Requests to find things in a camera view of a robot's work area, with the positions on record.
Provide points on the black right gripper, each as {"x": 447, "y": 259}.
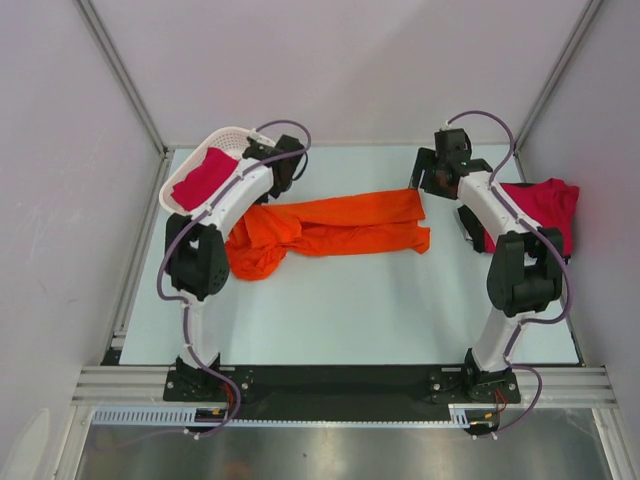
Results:
{"x": 426, "y": 159}

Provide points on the orange t shirt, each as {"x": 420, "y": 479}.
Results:
{"x": 369, "y": 223}

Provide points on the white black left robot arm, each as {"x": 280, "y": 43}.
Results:
{"x": 195, "y": 265}

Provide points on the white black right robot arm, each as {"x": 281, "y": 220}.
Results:
{"x": 527, "y": 271}

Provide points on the magenta folded t shirt stack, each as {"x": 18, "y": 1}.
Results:
{"x": 552, "y": 203}

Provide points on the white perforated plastic basket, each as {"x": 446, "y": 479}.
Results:
{"x": 232, "y": 140}

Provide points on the magenta t shirt in basket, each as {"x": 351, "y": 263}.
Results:
{"x": 204, "y": 180}

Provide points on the white slotted cable duct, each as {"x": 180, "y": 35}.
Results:
{"x": 192, "y": 417}

